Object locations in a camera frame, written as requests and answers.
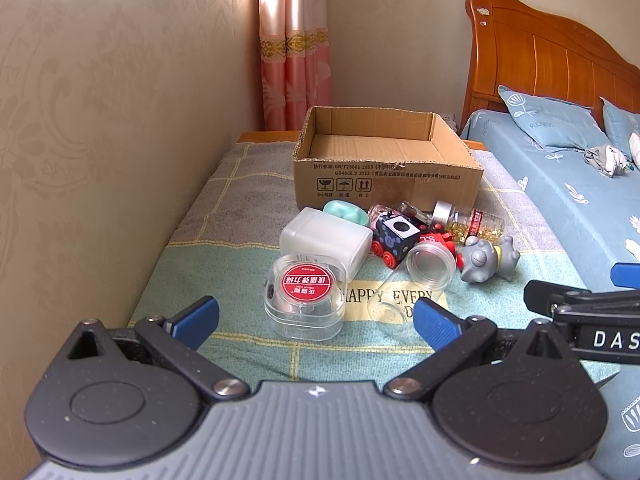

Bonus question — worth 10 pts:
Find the grey toy figure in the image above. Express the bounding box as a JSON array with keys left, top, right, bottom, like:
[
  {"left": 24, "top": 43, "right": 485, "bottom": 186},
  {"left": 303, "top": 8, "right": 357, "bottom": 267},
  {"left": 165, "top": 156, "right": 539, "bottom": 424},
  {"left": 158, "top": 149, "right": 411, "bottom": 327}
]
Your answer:
[{"left": 457, "top": 236, "right": 521, "bottom": 284}]

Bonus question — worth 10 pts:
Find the clear plastic jar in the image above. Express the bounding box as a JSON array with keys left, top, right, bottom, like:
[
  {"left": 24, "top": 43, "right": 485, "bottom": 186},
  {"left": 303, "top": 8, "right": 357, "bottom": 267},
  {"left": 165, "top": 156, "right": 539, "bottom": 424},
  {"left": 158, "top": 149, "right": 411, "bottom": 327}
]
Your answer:
[{"left": 367, "top": 240, "right": 456, "bottom": 340}]

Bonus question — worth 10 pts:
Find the clear case with red label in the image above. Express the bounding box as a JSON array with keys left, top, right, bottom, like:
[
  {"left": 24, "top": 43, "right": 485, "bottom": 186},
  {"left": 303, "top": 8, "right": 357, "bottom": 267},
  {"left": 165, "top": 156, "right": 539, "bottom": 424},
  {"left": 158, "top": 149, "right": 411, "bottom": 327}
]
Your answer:
[{"left": 264, "top": 254, "right": 348, "bottom": 342}]

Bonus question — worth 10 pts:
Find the blue floral bed sheet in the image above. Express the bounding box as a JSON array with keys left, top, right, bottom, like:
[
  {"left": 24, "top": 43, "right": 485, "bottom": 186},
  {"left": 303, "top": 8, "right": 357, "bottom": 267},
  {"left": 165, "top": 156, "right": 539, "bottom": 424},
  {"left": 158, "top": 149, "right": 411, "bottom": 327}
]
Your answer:
[{"left": 462, "top": 110, "right": 639, "bottom": 479}]

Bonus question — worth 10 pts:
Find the checkered green grey blanket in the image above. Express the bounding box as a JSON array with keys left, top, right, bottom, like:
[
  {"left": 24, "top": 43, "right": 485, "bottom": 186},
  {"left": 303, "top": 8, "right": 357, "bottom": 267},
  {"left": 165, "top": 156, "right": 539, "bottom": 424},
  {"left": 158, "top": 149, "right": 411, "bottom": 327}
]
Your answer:
[{"left": 134, "top": 142, "right": 580, "bottom": 385}]

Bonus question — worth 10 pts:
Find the bottle of yellow capsules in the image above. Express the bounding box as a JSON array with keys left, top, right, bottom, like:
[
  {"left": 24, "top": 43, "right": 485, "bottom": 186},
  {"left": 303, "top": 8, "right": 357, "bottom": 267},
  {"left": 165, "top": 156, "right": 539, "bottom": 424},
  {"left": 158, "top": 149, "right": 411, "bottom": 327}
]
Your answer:
[{"left": 432, "top": 200, "right": 506, "bottom": 245}]

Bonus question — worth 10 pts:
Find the crumpled grey white cloth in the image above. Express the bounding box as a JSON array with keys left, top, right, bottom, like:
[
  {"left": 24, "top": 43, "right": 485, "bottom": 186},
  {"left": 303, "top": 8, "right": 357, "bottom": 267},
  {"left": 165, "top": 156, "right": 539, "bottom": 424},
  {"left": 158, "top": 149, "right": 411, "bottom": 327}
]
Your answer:
[{"left": 584, "top": 144, "right": 631, "bottom": 178}]

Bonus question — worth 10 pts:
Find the black toy train car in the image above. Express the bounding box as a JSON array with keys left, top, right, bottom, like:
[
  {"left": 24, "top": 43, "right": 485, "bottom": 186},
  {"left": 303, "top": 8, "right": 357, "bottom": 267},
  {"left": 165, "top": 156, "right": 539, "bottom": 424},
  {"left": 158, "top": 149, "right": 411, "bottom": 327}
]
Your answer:
[{"left": 371, "top": 214, "right": 422, "bottom": 269}]

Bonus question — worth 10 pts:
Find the clear packet with dark item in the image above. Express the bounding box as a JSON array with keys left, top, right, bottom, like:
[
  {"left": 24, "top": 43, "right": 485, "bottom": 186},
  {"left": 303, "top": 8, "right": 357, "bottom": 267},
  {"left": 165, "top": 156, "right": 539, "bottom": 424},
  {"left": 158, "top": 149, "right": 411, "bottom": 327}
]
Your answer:
[{"left": 398, "top": 200, "right": 432, "bottom": 230}]

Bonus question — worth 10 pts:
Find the pink white plush item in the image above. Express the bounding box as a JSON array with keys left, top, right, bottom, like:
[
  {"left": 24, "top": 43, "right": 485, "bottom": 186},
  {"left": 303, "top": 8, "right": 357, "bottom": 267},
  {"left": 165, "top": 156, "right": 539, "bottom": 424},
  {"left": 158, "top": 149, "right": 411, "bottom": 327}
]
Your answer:
[{"left": 629, "top": 132, "right": 640, "bottom": 169}]

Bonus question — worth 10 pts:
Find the blue pillow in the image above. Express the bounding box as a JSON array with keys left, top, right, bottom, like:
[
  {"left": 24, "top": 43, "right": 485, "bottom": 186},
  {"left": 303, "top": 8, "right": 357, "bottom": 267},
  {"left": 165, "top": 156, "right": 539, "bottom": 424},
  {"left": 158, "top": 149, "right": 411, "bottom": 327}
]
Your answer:
[
  {"left": 498, "top": 86, "right": 608, "bottom": 151},
  {"left": 602, "top": 98, "right": 640, "bottom": 158}
]

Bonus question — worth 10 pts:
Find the pink round trinket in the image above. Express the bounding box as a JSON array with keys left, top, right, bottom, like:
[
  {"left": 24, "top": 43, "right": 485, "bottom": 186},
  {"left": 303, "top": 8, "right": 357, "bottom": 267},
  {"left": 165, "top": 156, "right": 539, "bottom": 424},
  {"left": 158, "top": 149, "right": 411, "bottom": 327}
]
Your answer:
[{"left": 368, "top": 204, "right": 396, "bottom": 231}]

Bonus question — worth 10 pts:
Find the white translucent plastic box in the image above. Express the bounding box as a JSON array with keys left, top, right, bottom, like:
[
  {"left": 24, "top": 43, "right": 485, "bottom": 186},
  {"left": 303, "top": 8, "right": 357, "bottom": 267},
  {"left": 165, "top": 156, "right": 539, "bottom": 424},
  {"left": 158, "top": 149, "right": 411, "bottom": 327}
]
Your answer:
[{"left": 280, "top": 207, "right": 372, "bottom": 282}]

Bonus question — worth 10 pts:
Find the brown cardboard box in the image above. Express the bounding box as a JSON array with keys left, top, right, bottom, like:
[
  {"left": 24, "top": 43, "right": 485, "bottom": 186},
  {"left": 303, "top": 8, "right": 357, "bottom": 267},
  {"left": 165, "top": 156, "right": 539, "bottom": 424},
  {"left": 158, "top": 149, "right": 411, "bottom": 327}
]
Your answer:
[{"left": 293, "top": 106, "right": 483, "bottom": 211}]

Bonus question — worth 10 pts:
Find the wooden bed headboard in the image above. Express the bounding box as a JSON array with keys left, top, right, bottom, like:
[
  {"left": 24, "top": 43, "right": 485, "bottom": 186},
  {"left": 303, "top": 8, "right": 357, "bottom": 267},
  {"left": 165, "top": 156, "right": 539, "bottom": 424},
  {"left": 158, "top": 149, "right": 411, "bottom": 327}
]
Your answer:
[{"left": 460, "top": 0, "right": 639, "bottom": 124}]

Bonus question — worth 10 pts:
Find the pink gold curtain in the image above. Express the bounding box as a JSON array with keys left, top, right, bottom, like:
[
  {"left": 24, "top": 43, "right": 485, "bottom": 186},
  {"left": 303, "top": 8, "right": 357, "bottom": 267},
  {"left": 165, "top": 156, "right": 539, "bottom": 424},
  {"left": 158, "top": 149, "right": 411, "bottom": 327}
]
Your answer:
[{"left": 258, "top": 0, "right": 331, "bottom": 130}]

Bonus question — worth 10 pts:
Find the white wall socket plug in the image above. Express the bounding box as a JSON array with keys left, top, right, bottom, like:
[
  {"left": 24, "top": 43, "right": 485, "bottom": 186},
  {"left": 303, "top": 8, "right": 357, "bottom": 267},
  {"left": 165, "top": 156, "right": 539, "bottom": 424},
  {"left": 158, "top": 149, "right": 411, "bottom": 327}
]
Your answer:
[{"left": 440, "top": 114, "right": 458, "bottom": 131}]

